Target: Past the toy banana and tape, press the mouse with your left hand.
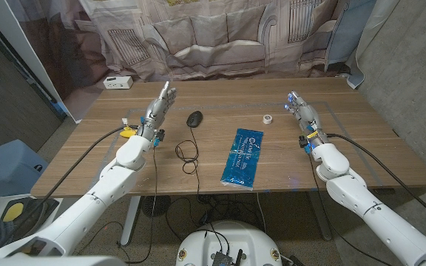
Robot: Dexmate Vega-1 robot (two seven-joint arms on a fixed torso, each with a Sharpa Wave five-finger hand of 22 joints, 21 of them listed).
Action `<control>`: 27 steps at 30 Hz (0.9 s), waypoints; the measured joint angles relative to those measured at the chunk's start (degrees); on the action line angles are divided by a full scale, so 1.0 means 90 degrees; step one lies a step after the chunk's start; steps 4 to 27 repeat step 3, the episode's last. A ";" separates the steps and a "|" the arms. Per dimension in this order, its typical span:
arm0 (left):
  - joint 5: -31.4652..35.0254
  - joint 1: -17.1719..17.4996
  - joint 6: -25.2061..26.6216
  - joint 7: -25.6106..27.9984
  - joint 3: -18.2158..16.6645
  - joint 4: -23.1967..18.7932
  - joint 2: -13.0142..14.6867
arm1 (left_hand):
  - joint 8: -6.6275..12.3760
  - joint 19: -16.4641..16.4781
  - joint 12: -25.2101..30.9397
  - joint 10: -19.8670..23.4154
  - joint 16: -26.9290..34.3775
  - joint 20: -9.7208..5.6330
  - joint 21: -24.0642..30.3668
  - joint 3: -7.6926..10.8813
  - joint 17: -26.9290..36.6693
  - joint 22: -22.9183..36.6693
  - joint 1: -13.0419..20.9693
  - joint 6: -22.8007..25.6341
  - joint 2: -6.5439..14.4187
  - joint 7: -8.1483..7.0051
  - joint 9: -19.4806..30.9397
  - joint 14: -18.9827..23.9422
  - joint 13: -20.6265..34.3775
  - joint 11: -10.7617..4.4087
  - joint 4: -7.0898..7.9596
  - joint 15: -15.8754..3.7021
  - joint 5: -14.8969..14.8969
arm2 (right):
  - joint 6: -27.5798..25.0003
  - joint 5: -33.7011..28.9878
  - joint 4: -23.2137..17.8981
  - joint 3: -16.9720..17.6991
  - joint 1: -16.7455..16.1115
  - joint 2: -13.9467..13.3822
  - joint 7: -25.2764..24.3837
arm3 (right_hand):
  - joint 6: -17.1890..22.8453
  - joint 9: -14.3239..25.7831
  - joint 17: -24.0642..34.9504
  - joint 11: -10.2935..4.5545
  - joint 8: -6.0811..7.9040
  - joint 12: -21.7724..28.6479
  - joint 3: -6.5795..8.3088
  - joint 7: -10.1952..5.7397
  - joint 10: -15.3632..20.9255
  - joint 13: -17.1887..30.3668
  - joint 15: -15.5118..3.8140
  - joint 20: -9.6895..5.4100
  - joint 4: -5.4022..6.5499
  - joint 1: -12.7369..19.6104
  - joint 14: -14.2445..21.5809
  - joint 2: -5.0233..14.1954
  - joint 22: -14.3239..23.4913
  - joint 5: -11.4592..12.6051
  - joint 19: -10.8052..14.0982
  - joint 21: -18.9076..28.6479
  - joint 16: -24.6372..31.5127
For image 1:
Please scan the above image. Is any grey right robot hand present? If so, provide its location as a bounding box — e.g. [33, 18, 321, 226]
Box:
[283, 90, 328, 147]

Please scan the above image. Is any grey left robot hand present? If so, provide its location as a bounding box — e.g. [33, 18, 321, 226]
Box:
[135, 81, 178, 138]

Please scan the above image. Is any black computer mouse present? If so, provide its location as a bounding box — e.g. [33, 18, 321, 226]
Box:
[186, 110, 204, 129]

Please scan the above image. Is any yellow toy banana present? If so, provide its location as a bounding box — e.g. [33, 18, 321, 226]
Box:
[119, 126, 138, 139]

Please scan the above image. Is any white power strip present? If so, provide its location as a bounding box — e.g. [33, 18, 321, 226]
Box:
[103, 75, 134, 90]

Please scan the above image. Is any blue gel ice pack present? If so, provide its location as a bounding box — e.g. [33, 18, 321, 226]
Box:
[220, 127, 265, 191]

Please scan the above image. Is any printed sofa backdrop curtain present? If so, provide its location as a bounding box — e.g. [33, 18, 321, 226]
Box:
[4, 0, 401, 123]

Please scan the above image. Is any black round floor fan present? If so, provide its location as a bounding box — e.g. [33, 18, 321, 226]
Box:
[141, 194, 172, 218]

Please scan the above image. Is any grey table leg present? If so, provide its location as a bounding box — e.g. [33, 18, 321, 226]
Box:
[307, 191, 333, 242]

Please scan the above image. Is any white table leg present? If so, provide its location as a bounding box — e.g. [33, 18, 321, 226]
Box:
[119, 195, 142, 246]

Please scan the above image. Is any white partition panel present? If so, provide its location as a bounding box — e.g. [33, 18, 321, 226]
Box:
[0, 0, 81, 123]

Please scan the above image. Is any white robot torso base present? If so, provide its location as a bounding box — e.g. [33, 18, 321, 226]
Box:
[175, 220, 283, 266]

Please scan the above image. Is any blue plastic bin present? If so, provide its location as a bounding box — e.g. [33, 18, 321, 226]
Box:
[0, 139, 50, 202]

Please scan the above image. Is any black yellow foot pedal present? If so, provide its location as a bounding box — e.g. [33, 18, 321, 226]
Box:
[0, 199, 61, 237]

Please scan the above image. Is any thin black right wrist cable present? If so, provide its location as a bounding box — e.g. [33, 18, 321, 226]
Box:
[307, 151, 401, 266]

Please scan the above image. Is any black mouse cable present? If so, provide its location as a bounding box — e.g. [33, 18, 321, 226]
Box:
[175, 126, 202, 202]

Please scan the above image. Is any black floor cable tangle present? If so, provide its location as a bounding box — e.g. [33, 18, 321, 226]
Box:
[164, 191, 269, 241]

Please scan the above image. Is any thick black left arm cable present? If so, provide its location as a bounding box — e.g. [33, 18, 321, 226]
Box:
[11, 125, 140, 241]

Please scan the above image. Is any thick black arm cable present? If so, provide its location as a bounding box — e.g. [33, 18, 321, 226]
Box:
[325, 133, 426, 230]
[11, 125, 140, 241]

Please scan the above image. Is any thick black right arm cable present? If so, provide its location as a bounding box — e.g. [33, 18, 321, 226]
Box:
[325, 133, 426, 230]

